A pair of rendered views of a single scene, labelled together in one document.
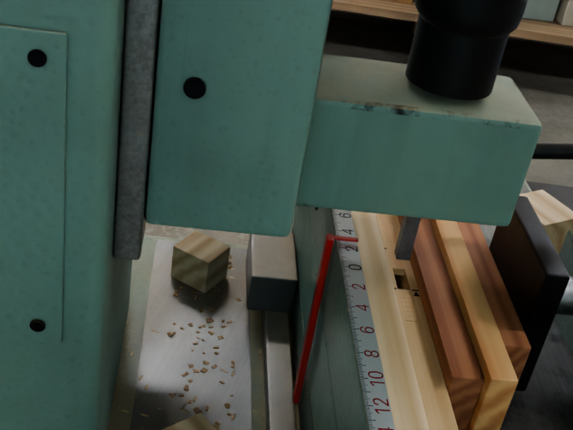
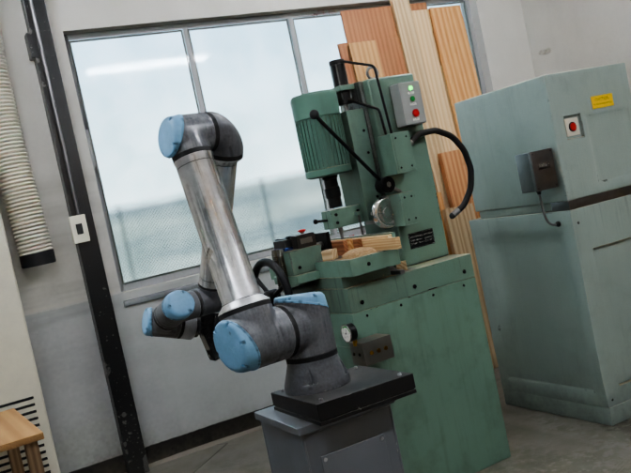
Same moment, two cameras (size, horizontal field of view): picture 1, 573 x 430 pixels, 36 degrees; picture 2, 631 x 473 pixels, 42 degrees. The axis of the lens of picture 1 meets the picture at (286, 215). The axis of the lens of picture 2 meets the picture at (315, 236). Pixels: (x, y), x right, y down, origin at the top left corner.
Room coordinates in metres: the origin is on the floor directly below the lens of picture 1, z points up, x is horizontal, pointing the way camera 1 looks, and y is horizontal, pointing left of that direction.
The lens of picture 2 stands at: (3.30, -1.35, 1.15)
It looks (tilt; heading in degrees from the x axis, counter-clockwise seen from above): 3 degrees down; 158
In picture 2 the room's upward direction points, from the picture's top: 12 degrees counter-clockwise
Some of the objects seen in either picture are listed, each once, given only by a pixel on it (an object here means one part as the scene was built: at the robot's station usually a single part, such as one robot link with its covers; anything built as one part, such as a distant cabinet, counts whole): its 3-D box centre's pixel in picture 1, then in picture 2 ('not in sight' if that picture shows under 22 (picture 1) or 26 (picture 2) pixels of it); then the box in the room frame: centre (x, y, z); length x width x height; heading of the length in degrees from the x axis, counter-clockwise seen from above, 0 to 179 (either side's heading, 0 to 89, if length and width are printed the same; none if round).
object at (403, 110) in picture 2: not in sight; (407, 104); (0.58, 0.26, 1.40); 0.10 x 0.06 x 0.16; 98
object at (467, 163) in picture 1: (396, 147); (343, 219); (0.48, -0.06, 1.03); 0.14 x 0.07 x 0.09; 98
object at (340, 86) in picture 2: not in sight; (341, 82); (0.46, 0.06, 1.54); 0.08 x 0.08 x 0.17; 8
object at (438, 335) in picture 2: not in sight; (399, 383); (0.46, 0.04, 0.36); 0.58 x 0.45 x 0.71; 98
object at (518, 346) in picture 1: (470, 287); (332, 249); (0.49, -0.13, 0.93); 0.18 x 0.02 x 0.05; 8
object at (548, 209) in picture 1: (536, 225); (330, 254); (0.61, -0.20, 0.92); 0.04 x 0.04 x 0.04; 36
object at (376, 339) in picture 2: not in sight; (371, 349); (0.76, -0.18, 0.58); 0.12 x 0.08 x 0.08; 98
